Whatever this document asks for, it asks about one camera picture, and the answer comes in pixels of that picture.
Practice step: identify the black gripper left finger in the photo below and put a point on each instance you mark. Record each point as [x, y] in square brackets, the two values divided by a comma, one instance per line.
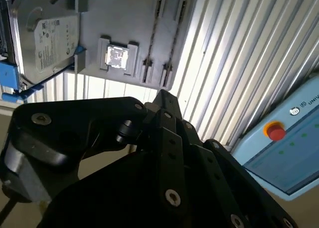
[74, 123]

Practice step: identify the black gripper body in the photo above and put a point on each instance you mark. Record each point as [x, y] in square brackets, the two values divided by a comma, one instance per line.
[112, 200]

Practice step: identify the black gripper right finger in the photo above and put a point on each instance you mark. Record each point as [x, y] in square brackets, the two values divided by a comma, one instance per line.
[219, 178]

